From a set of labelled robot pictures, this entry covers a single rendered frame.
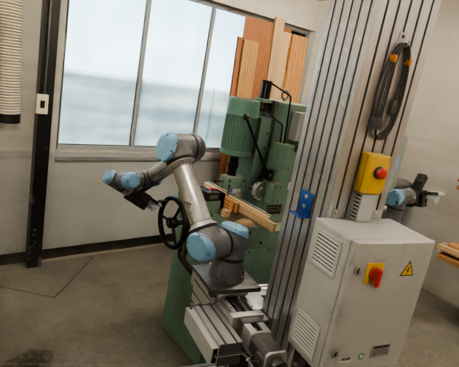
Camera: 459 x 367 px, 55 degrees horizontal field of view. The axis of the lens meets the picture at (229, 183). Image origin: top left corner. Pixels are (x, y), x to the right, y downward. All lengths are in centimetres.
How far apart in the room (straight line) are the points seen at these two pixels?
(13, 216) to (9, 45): 119
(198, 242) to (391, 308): 70
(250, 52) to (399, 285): 289
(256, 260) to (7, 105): 178
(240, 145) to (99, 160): 147
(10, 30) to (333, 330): 244
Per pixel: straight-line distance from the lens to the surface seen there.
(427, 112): 445
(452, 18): 452
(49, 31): 320
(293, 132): 255
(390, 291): 155
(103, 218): 375
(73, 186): 355
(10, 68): 306
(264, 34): 424
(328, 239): 145
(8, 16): 305
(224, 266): 182
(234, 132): 239
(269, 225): 228
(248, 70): 405
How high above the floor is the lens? 165
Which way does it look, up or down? 14 degrees down
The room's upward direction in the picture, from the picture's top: 10 degrees clockwise
